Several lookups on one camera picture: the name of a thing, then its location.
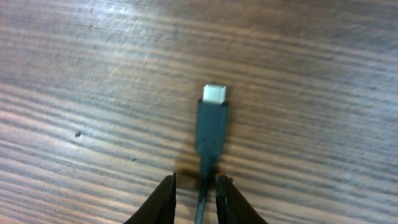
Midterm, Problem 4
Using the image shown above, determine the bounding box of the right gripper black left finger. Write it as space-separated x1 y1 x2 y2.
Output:
124 173 177 224

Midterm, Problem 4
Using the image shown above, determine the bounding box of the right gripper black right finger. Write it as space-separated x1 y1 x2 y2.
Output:
216 175 268 224

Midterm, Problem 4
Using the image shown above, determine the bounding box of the black usb charger cable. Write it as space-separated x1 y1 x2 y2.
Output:
194 83 230 224

